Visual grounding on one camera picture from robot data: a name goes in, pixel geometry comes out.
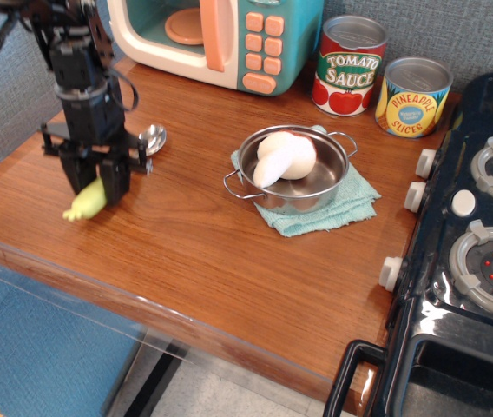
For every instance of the teal folded cloth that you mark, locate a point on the teal folded cloth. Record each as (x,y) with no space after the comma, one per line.
(353,203)

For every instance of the black toy stove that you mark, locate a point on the black toy stove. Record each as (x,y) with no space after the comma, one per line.
(438,358)

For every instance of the pineapple slices can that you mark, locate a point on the pineapple slices can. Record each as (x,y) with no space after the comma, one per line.
(412,98)

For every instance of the clear acrylic table guard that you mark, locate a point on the clear acrylic table guard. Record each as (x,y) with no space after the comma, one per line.
(71,345)

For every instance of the spoon with green handle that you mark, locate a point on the spoon with green handle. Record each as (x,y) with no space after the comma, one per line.
(88,202)

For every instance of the white plush mushroom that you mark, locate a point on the white plush mushroom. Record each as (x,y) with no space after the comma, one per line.
(283,155)

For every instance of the small steel pot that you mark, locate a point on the small steel pot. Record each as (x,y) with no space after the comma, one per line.
(294,197)

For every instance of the toy microwave teal and cream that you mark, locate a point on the toy microwave teal and cream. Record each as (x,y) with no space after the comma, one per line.
(258,47)

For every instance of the tomato sauce can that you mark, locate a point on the tomato sauce can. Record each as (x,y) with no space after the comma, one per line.
(351,52)

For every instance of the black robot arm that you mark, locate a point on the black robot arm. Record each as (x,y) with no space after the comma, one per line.
(72,39)

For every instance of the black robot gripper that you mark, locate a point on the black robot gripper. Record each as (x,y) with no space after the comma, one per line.
(91,116)

